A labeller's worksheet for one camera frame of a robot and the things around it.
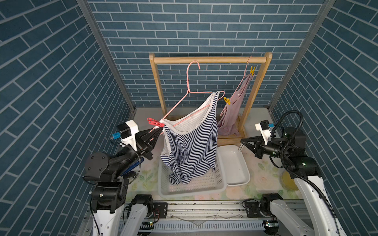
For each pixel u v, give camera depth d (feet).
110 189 1.29
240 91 2.69
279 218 1.93
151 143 1.56
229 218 2.37
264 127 1.83
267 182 2.76
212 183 2.71
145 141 1.43
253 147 1.94
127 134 1.24
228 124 3.08
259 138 1.92
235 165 2.92
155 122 1.46
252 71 2.64
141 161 2.98
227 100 2.24
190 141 2.19
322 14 2.38
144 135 1.46
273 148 1.82
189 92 1.59
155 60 2.04
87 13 2.36
